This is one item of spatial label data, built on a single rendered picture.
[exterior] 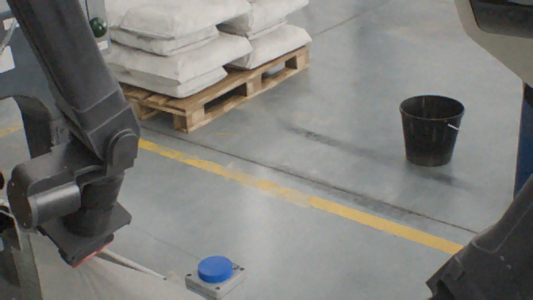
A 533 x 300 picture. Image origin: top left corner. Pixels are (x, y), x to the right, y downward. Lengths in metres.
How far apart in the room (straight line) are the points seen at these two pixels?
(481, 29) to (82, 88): 0.49
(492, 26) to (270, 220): 2.14
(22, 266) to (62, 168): 1.07
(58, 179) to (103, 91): 0.11
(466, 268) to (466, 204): 2.56
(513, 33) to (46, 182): 0.56
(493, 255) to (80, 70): 0.42
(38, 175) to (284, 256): 2.01
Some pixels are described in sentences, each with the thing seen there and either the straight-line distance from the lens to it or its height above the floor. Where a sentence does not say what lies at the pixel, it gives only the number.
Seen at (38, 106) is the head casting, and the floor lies 1.20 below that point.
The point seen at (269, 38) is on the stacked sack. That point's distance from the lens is 4.34.
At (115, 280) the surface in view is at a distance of 0.90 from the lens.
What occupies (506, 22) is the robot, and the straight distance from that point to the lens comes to 0.89.
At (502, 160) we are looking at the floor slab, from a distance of 3.49.
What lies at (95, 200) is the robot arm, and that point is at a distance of 0.83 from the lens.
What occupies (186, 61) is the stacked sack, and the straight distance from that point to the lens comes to 3.71.
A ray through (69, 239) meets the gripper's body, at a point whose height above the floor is 1.10.
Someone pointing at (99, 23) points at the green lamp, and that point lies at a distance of 1.03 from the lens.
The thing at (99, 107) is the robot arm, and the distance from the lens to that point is 0.74.
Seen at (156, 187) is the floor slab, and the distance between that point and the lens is 3.27.
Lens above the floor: 1.56
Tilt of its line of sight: 26 degrees down
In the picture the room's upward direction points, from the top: 3 degrees counter-clockwise
